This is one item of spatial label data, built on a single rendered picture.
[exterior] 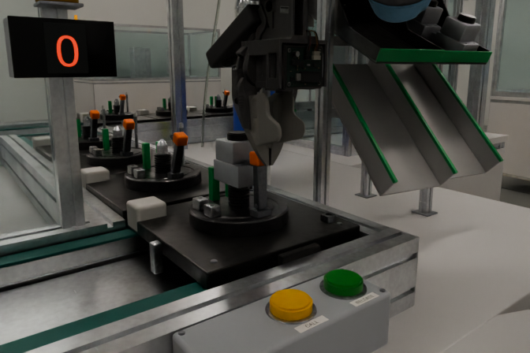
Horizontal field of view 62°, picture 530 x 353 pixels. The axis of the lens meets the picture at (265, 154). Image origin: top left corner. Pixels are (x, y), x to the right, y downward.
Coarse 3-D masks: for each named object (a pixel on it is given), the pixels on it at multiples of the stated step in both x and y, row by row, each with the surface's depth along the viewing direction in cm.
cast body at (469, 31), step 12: (444, 24) 78; (456, 24) 76; (468, 24) 75; (432, 36) 82; (444, 36) 78; (456, 36) 76; (468, 36) 76; (444, 48) 78; (456, 48) 76; (468, 48) 76
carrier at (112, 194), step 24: (144, 144) 83; (96, 168) 85; (144, 168) 84; (168, 168) 81; (192, 168) 85; (96, 192) 77; (120, 192) 76; (144, 192) 76; (168, 192) 76; (192, 192) 76
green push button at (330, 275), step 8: (328, 272) 46; (336, 272) 46; (344, 272) 46; (352, 272) 46; (328, 280) 44; (336, 280) 44; (344, 280) 44; (352, 280) 44; (360, 280) 44; (328, 288) 44; (336, 288) 43; (344, 288) 43; (352, 288) 43; (360, 288) 44
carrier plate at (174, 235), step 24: (168, 216) 64; (312, 216) 64; (168, 240) 55; (192, 240) 55; (216, 240) 55; (240, 240) 55; (264, 240) 55; (288, 240) 55; (312, 240) 55; (336, 240) 58; (192, 264) 49; (216, 264) 48; (240, 264) 49; (264, 264) 51
